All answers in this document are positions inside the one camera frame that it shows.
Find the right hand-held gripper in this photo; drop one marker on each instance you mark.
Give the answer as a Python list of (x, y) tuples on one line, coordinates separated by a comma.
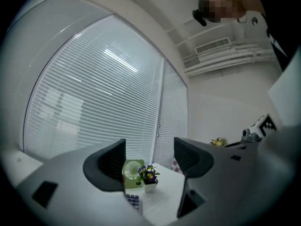
[(266, 126)]

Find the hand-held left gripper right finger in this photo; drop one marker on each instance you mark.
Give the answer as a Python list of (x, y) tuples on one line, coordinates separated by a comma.
[(230, 185)]

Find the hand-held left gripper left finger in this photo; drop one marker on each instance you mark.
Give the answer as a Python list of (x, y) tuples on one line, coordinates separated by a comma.
[(77, 192)]

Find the grey keypad with purple keys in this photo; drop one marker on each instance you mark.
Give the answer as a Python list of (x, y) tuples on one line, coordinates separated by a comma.
[(134, 200)]

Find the yellow flower bouquet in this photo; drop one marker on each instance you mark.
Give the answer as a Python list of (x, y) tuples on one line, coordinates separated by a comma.
[(219, 142)]

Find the red white checkered cloth table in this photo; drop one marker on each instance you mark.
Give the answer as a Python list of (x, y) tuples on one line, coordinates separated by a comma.
[(178, 166)]

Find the green square desk fan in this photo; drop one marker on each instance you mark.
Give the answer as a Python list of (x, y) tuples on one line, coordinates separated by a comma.
[(130, 173)]

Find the small potted purple flower plant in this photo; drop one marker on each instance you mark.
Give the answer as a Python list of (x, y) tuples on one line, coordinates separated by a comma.
[(149, 175)]

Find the white ceiling pipes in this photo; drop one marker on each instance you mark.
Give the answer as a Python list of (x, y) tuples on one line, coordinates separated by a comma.
[(230, 58)]

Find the white door window blind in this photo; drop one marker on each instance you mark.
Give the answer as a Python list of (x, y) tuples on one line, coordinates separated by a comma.
[(174, 107)]

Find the white air vent grille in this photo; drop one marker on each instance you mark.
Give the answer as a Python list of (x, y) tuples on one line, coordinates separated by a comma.
[(212, 45)]

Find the wide white window blind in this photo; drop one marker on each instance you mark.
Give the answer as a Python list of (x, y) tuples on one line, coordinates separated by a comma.
[(94, 91)]

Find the person's black clothing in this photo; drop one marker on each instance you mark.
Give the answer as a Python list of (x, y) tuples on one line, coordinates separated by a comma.
[(282, 20)]

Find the person's head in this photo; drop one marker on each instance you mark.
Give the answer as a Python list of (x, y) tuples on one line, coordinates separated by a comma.
[(223, 3)]

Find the black head-worn camera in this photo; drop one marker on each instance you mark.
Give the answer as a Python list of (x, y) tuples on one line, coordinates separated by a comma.
[(200, 18)]

